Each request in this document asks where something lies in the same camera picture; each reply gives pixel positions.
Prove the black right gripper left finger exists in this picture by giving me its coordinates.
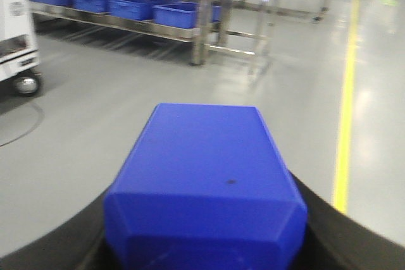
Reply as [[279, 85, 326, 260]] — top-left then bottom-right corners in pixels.
[[1, 192, 122, 269]]

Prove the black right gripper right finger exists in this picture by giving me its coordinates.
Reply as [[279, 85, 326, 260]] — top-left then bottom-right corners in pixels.
[[289, 176, 404, 269]]

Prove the blue plastic bottle-shaped part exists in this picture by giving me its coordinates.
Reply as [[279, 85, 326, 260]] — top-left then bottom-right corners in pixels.
[[103, 103, 308, 269]]

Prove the steel shelf rack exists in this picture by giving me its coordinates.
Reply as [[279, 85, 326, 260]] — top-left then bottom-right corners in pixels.
[[30, 0, 272, 66]]

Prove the white wheeled cart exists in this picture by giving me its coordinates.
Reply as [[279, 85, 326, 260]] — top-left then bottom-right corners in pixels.
[[1, 0, 42, 96]]

